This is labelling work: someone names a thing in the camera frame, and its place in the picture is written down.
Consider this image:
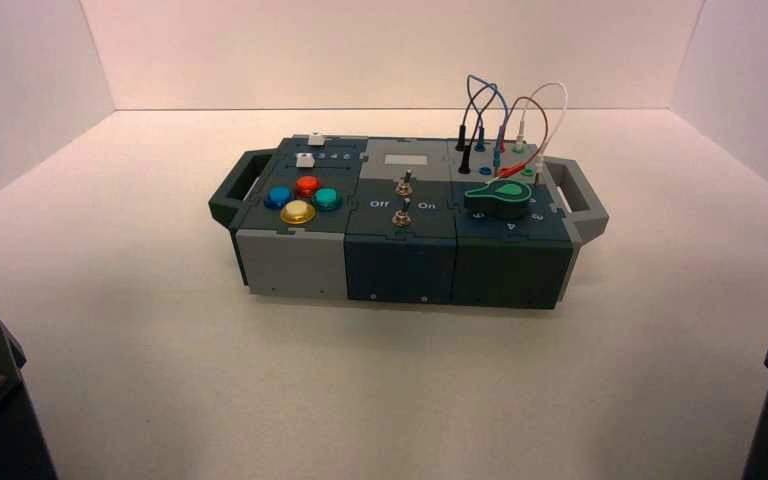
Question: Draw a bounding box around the modular grey and teal control box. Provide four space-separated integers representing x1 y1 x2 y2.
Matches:
208 134 611 311

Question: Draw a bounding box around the teal round push button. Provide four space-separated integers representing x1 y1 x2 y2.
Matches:
311 187 344 213

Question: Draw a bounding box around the yellow round push button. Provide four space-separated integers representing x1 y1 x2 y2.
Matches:
279 200 318 227

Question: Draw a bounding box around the red round push button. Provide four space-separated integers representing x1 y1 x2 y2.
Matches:
293 175 323 200

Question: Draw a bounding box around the blue round push button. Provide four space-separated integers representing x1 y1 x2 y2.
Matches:
264 186 295 211

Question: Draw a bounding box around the green rotary selector knob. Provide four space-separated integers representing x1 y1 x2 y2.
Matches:
464 181 534 221

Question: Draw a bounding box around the black jumper cable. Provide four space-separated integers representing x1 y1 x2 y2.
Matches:
455 86 498 176

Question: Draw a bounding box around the blue jumper cable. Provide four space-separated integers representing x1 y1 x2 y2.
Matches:
466 74 511 176

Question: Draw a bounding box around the red jumper cable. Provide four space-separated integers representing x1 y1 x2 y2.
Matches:
495 96 551 179

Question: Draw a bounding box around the dark teal box handle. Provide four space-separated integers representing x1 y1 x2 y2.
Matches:
208 148 277 232

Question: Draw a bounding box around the white jumper cable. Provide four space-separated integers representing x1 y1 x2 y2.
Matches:
516 81 569 178

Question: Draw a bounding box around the grey box handle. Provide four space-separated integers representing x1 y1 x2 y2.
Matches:
542 156 611 244

